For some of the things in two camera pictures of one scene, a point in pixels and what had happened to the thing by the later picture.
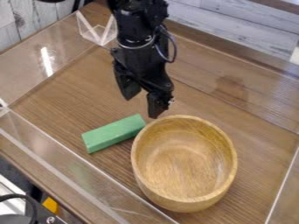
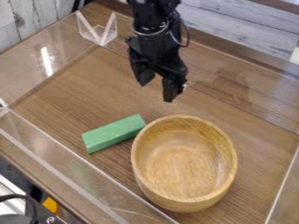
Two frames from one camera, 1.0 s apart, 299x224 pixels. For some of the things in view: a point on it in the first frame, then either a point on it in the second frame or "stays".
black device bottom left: (49, 213) stays
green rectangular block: (113, 133) stays
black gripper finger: (157, 102) -> (172, 87)
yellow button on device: (50, 205) stays
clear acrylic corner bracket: (101, 35) stays
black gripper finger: (129, 79) -> (143, 69)
